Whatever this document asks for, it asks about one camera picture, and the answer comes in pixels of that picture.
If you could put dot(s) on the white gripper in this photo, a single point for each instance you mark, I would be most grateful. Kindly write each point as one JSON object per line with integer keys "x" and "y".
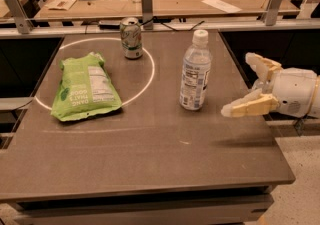
{"x": 295, "y": 91}

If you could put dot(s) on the clear plastic water bottle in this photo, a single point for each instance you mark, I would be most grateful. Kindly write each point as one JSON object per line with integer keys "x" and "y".
{"x": 195, "y": 72}

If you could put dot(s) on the white paper slip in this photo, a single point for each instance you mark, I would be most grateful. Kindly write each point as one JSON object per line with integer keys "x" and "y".
{"x": 222, "y": 6}

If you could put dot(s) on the green white soda can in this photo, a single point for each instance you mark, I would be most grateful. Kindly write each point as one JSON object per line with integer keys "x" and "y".
{"x": 131, "y": 39}

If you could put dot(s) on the green snack bag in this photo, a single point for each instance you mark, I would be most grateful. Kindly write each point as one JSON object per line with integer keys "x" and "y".
{"x": 85, "y": 89}

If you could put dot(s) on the tan envelope on desk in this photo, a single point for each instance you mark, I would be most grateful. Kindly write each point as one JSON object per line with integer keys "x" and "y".
{"x": 61, "y": 4}

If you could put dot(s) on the right metal bracket post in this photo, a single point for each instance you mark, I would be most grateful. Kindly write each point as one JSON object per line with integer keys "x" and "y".
{"x": 269, "y": 17}

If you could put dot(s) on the metal bracket post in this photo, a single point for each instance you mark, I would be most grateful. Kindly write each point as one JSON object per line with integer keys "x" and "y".
{"x": 22, "y": 22}
{"x": 147, "y": 14}
{"x": 269, "y": 17}

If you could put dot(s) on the middle metal bracket post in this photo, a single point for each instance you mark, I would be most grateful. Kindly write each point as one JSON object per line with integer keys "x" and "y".
{"x": 147, "y": 14}

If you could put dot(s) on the left metal bracket post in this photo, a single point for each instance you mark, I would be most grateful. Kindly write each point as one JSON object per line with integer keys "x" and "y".
{"x": 22, "y": 22}

